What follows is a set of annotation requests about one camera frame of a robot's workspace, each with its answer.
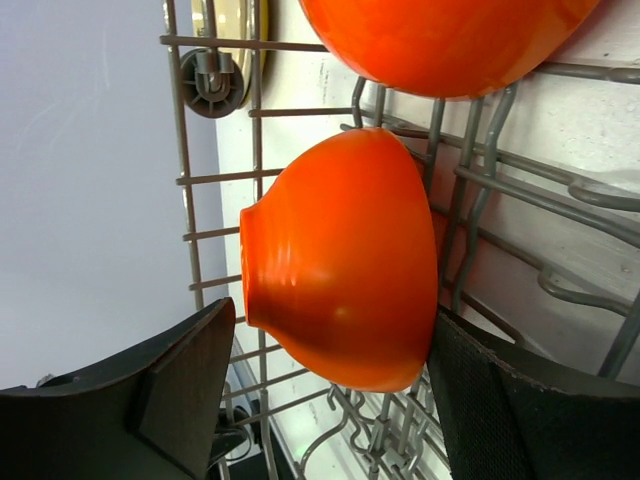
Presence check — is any grey wire dish rack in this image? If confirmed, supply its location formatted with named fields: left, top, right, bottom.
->
left=160, top=1, right=639, bottom=479

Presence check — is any small cream plate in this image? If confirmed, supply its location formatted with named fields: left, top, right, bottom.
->
left=191, top=0, right=255, bottom=107

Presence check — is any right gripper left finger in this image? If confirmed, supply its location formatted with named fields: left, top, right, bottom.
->
left=1, top=298, right=236, bottom=479

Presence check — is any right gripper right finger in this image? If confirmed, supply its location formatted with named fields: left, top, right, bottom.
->
left=427, top=307, right=639, bottom=479

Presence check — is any orange bowl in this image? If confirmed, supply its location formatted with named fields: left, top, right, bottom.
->
left=301, top=0, right=598, bottom=99
left=239, top=128, right=438, bottom=393

